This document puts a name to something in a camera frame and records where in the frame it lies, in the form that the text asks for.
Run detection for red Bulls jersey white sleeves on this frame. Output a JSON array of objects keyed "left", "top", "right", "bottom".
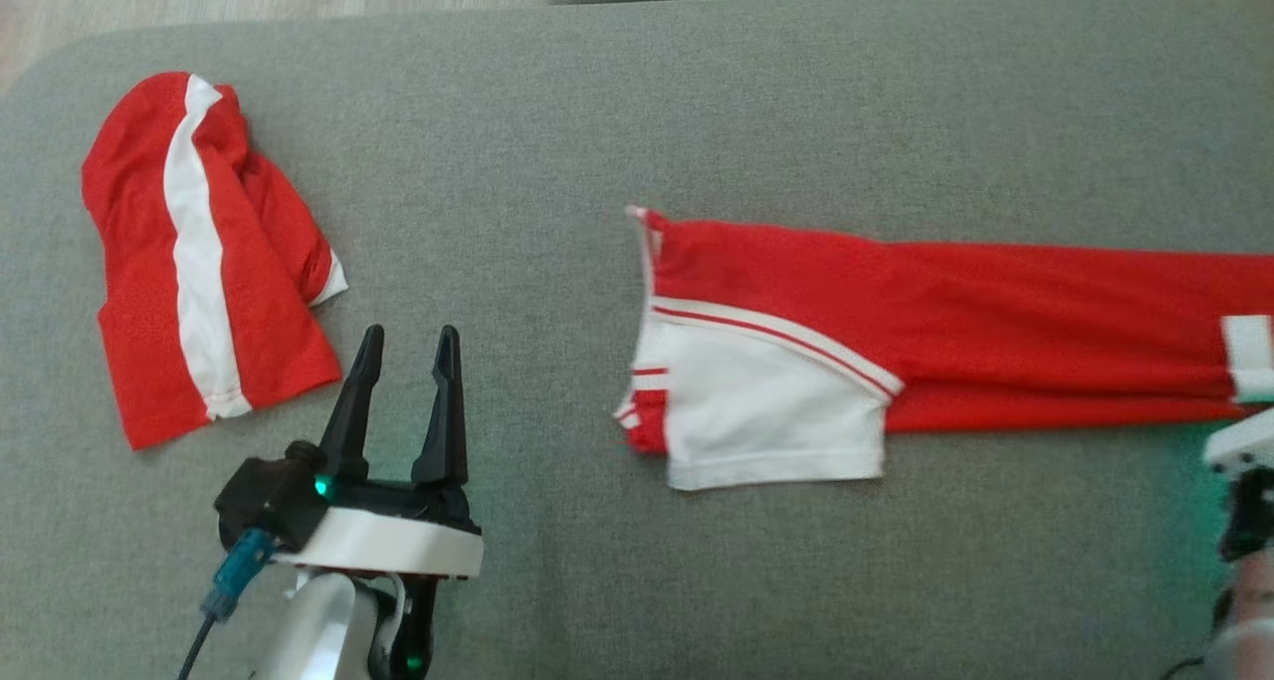
[{"left": 612, "top": 205, "right": 1274, "bottom": 492}]

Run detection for red shorts with white stripe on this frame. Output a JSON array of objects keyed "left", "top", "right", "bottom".
[{"left": 82, "top": 71, "right": 349, "bottom": 452}]

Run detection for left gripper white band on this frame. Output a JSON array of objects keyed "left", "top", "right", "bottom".
[{"left": 272, "top": 325, "right": 487, "bottom": 581}]

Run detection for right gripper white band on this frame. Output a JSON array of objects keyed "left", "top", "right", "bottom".
[{"left": 1202, "top": 406, "right": 1274, "bottom": 475}]

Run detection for left blue-plug camera cable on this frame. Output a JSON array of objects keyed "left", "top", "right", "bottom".
[{"left": 177, "top": 529, "right": 278, "bottom": 680}]

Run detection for large grey sofa seat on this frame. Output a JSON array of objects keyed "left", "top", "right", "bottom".
[{"left": 0, "top": 0, "right": 1274, "bottom": 680}]

